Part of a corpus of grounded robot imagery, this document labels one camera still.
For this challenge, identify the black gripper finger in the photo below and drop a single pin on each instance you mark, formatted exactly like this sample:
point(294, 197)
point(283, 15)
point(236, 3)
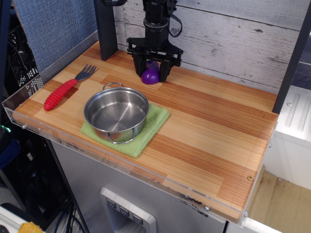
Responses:
point(139, 59)
point(165, 68)

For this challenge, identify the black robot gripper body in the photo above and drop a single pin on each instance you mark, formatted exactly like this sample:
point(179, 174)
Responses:
point(156, 44)

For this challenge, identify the purple toy eggplant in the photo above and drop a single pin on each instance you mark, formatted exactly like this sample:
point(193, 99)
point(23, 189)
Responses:
point(151, 74)

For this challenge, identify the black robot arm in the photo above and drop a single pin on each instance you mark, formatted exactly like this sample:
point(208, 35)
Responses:
point(157, 11)

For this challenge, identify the green folded cloth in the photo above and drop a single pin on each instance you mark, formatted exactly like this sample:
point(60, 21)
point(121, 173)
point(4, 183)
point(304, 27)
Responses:
point(154, 121)

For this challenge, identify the blue fabric panel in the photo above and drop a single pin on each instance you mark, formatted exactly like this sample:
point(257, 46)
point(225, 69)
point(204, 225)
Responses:
point(54, 27)

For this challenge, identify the black plastic crate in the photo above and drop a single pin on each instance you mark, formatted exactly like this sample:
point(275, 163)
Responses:
point(20, 58)

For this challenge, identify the clear acrylic table guard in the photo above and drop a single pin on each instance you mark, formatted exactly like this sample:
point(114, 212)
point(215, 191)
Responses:
point(208, 153)

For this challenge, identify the stainless steel cabinet with dispenser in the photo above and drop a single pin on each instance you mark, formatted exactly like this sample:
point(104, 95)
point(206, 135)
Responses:
point(87, 176)

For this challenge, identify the white appliance top right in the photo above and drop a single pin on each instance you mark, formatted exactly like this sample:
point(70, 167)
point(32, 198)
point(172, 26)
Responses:
point(288, 155)

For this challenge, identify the yellow object bottom left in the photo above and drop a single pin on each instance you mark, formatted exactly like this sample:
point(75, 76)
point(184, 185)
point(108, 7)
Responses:
point(29, 227)

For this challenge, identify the silver metal bowl with handles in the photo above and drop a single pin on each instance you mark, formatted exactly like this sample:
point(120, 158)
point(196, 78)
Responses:
point(117, 113)

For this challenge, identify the black vertical post left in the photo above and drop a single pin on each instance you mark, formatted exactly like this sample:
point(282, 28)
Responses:
point(106, 29)

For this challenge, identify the black vertical post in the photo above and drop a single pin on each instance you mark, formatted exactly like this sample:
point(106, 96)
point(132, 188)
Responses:
point(106, 29)
point(294, 60)

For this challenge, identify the red handled grey fork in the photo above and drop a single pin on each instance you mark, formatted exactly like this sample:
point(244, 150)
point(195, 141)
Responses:
point(56, 96)

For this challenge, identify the black vertical post right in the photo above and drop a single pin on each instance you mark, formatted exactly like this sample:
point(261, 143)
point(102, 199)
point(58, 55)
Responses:
point(294, 60)

